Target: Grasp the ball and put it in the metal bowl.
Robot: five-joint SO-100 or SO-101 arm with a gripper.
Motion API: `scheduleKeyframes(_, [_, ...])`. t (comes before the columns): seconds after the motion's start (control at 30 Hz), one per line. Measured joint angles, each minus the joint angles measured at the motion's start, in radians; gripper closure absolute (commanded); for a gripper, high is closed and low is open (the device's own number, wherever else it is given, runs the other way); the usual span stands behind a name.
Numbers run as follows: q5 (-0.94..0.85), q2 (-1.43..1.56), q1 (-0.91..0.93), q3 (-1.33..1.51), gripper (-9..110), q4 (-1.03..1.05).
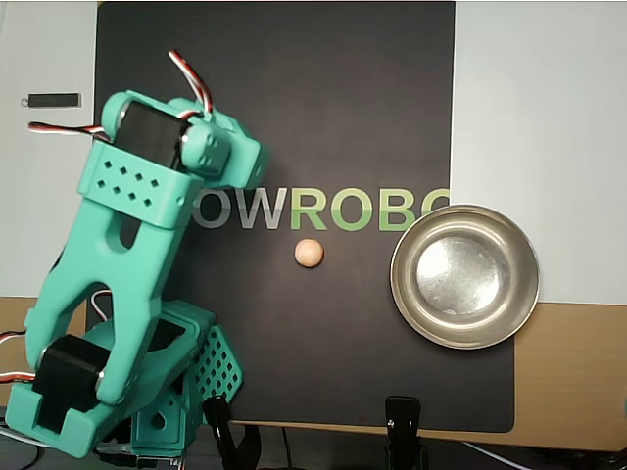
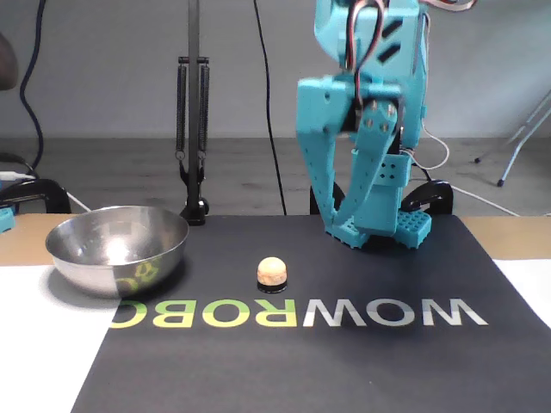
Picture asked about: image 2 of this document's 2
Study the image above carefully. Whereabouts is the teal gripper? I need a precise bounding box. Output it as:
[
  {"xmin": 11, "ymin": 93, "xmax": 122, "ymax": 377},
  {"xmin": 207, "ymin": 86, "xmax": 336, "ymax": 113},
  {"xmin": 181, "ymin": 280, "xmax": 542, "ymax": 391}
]
[{"xmin": 295, "ymin": 75, "xmax": 408, "ymax": 228}]

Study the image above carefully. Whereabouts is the metal bowl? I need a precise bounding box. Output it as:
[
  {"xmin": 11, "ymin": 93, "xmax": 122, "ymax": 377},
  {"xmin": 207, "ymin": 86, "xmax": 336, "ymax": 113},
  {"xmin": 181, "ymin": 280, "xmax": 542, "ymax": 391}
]
[{"xmin": 45, "ymin": 205, "xmax": 190, "ymax": 300}]

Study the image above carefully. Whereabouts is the black table clamp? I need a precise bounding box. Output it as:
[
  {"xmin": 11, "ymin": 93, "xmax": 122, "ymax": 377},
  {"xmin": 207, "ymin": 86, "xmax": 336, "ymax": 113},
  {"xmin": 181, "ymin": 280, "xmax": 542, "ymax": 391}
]
[
  {"xmin": 309, "ymin": 174, "xmax": 345, "ymax": 215},
  {"xmin": 0, "ymin": 178, "xmax": 72, "ymax": 215},
  {"xmin": 399, "ymin": 180, "xmax": 454, "ymax": 215}
]

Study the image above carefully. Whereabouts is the white tripod leg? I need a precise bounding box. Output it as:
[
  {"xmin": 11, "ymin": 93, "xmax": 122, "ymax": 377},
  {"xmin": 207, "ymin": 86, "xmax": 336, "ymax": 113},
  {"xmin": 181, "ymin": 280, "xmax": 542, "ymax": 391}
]
[{"xmin": 473, "ymin": 88, "xmax": 551, "ymax": 187}]

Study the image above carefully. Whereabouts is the black mat with WOWROBO print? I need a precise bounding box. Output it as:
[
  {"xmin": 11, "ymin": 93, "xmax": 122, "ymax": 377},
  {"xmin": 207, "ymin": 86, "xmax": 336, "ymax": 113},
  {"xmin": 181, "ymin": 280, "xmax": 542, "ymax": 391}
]
[{"xmin": 71, "ymin": 213, "xmax": 551, "ymax": 413}]

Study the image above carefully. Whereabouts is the small teal printed block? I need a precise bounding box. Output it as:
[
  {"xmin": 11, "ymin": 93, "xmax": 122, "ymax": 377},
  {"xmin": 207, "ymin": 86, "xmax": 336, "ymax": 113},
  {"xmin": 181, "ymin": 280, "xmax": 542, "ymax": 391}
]
[{"xmin": 0, "ymin": 205, "xmax": 16, "ymax": 234}]

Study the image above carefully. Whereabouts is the thin black hanging cable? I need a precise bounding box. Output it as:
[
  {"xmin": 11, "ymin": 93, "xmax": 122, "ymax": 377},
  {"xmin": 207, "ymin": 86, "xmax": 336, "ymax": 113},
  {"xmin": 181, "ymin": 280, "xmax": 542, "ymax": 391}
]
[{"xmin": 252, "ymin": 0, "xmax": 288, "ymax": 215}]

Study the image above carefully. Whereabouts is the dark blue hanging cable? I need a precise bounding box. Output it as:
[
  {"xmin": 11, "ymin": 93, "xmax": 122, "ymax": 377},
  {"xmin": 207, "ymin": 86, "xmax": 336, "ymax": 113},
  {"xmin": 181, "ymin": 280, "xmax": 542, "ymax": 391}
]
[{"xmin": 19, "ymin": 0, "xmax": 47, "ymax": 177}]

